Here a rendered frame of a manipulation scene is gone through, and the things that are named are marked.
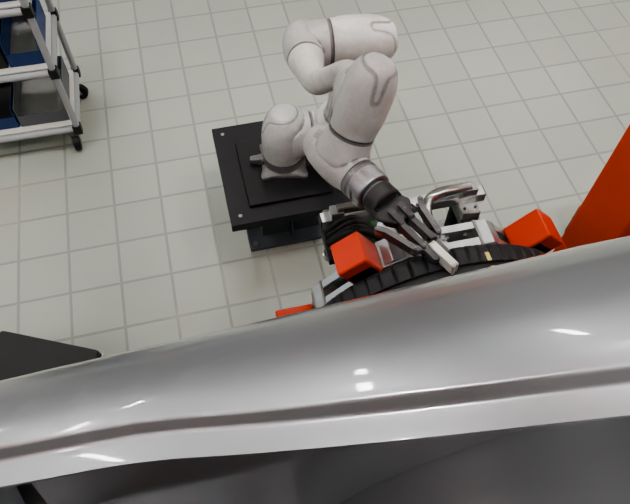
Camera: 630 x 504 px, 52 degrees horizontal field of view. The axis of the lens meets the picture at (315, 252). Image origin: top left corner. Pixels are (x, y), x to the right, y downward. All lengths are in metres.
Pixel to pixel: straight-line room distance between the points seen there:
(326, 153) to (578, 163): 2.01
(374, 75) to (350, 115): 0.09
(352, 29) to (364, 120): 0.58
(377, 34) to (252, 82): 1.55
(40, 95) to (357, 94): 2.12
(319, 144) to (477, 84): 2.12
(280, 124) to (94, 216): 1.00
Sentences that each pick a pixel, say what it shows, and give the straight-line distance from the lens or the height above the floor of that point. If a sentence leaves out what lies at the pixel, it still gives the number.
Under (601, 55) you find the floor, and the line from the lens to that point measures 3.81.
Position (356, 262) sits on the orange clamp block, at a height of 1.15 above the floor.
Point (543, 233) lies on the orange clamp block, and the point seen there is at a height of 1.12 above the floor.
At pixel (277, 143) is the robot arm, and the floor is 0.50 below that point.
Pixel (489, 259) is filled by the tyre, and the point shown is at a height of 1.18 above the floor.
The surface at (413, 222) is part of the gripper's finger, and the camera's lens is 1.30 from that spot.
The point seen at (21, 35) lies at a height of 0.50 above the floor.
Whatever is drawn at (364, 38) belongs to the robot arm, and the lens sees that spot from 1.85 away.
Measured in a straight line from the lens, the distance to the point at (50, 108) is 3.12.
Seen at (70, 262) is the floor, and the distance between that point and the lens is 2.81.
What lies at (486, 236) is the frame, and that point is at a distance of 1.41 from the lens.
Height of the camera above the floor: 2.25
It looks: 57 degrees down
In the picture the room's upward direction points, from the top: 1 degrees clockwise
